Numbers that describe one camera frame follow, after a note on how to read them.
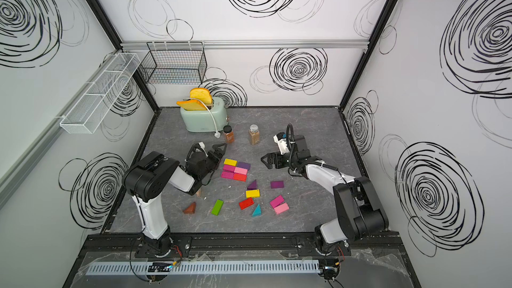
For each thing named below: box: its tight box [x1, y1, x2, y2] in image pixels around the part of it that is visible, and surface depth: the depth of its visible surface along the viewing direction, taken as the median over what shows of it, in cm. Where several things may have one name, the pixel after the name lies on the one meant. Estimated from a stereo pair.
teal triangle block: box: [252, 203, 262, 217], surface depth 82 cm
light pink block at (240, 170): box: [233, 166, 248, 175], surface depth 95 cm
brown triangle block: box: [182, 201, 196, 214], surface depth 83 cm
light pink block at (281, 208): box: [273, 202, 290, 215], surface depth 84 cm
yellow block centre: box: [245, 188, 261, 198], surface depth 88 cm
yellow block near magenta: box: [223, 158, 238, 167], surface depth 98 cm
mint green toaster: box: [180, 96, 228, 132], surface depth 101 cm
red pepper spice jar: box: [223, 125, 235, 144], surface depth 101 cm
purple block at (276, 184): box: [270, 180, 284, 189], surface depth 92 cm
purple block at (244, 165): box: [236, 161, 252, 171], surface depth 98 cm
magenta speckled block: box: [220, 170, 234, 180], surface depth 93 cm
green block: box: [211, 199, 225, 216], surface depth 84 cm
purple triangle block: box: [246, 179, 258, 190], surface depth 90 cm
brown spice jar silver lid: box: [249, 124, 261, 146], surface depth 101 cm
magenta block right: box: [269, 194, 285, 209], surface depth 86 cm
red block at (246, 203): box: [238, 197, 254, 210], surface depth 86 cm
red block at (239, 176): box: [233, 172, 248, 182], surface depth 94 cm
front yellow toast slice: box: [176, 99, 208, 111], surface depth 98 cm
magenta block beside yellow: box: [222, 164, 236, 172], surface depth 98 cm
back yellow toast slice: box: [189, 87, 212, 105], surface depth 100 cm
